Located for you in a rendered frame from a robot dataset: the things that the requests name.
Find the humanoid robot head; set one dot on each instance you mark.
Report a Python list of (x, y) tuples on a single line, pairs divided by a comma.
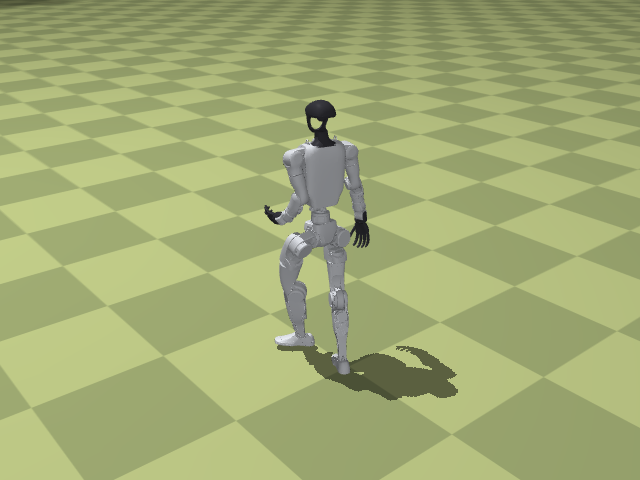
[(322, 110)]

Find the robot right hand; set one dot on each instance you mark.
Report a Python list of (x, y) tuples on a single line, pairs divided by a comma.
[(362, 230)]

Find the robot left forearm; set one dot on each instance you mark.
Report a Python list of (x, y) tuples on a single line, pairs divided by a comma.
[(292, 210)]

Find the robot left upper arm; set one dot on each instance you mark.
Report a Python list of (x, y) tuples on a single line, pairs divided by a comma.
[(292, 160)]

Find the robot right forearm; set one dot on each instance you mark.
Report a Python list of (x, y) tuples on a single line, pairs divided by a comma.
[(358, 202)]

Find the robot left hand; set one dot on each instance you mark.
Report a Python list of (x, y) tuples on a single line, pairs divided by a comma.
[(271, 215)]

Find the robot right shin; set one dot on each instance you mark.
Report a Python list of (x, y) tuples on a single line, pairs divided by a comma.
[(340, 321)]

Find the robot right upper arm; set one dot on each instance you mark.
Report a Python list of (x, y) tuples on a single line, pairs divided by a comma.
[(351, 182)]

